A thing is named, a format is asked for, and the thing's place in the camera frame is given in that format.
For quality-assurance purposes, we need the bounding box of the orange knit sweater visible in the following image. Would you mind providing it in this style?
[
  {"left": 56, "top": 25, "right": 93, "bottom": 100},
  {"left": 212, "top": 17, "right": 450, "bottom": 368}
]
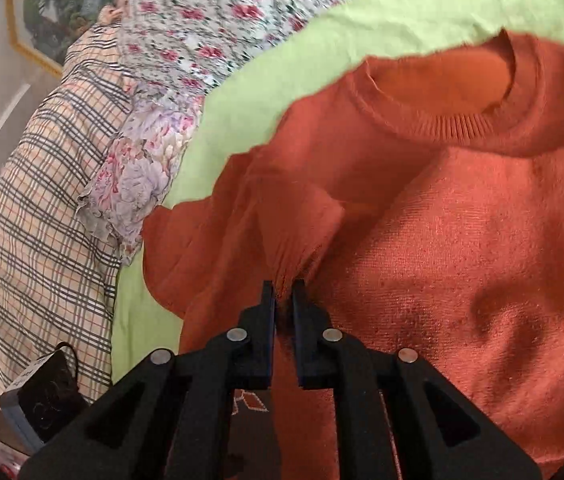
[{"left": 142, "top": 32, "right": 564, "bottom": 476}]

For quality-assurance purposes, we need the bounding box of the beige plaid blanket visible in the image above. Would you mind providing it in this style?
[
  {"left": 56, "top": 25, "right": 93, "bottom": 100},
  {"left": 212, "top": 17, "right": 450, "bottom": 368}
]
[{"left": 0, "top": 25, "right": 130, "bottom": 401}]

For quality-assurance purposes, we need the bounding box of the lilac floral pillow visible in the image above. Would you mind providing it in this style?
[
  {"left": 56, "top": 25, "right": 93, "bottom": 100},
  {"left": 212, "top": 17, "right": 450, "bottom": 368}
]
[{"left": 76, "top": 96, "right": 204, "bottom": 266}]

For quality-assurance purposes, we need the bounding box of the light green bed sheet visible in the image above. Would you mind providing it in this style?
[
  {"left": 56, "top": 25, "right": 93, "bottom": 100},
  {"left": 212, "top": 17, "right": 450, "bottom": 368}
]
[{"left": 110, "top": 0, "right": 564, "bottom": 386}]

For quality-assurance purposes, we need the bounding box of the pink floral white quilt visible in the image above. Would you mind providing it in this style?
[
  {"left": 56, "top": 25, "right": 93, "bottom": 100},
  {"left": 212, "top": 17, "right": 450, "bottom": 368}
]
[{"left": 112, "top": 0, "right": 519, "bottom": 106}]

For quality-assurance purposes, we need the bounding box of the black device with cable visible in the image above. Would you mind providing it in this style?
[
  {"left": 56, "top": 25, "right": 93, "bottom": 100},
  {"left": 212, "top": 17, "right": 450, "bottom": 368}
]
[{"left": 0, "top": 341, "right": 89, "bottom": 454}]

